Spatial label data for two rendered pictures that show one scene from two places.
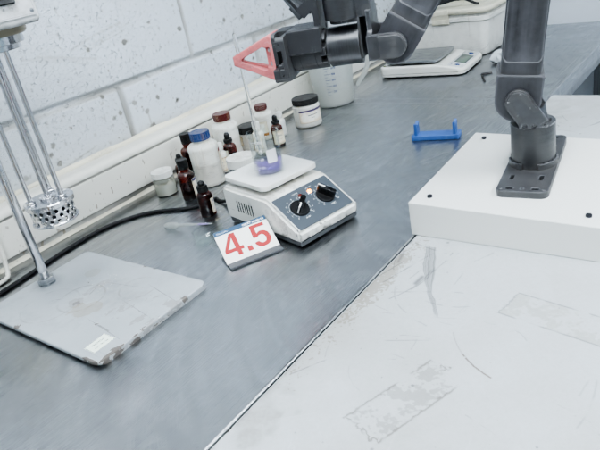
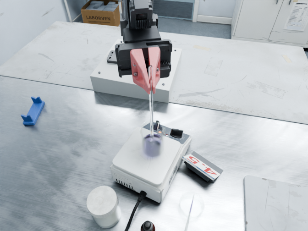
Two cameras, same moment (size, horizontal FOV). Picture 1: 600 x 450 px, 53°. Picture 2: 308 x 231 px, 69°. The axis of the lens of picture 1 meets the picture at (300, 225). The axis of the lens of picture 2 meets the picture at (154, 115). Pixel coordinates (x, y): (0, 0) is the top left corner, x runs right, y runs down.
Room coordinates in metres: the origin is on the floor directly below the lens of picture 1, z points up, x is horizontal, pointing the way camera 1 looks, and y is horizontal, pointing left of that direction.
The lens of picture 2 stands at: (1.09, 0.29, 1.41)
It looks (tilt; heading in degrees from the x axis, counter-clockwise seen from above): 46 degrees down; 243
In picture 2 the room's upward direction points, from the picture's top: 1 degrees counter-clockwise
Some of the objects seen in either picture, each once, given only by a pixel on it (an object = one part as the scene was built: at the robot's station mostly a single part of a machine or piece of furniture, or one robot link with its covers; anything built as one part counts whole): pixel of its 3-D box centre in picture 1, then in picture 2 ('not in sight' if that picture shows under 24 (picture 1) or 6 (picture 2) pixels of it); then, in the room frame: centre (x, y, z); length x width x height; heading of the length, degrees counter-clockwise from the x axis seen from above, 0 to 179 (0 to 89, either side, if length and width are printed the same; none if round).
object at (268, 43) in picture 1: (263, 55); (141, 74); (0.97, 0.00, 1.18); 0.09 x 0.07 x 0.07; 72
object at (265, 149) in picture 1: (264, 151); (152, 140); (0.96, 0.03, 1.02); 0.06 x 0.05 x 0.08; 49
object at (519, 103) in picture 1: (525, 102); not in sight; (0.83, -0.35, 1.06); 0.09 x 0.06 x 0.06; 158
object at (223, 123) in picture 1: (226, 136); not in sight; (1.35, 0.12, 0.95); 0.06 x 0.06 x 0.11
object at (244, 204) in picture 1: (284, 196); (152, 155); (0.96, 0.02, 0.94); 0.22 x 0.13 x 0.08; 36
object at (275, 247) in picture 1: (247, 241); (202, 164); (0.85, 0.09, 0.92); 0.09 x 0.06 x 0.04; 111
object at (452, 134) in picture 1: (436, 129); (32, 109); (1.20, -0.32, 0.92); 0.10 x 0.03 x 0.04; 63
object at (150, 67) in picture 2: (247, 96); (151, 112); (0.97, 0.04, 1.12); 0.01 x 0.01 x 0.20
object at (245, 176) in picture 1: (270, 170); (147, 153); (0.98, 0.03, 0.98); 0.12 x 0.12 x 0.01; 36
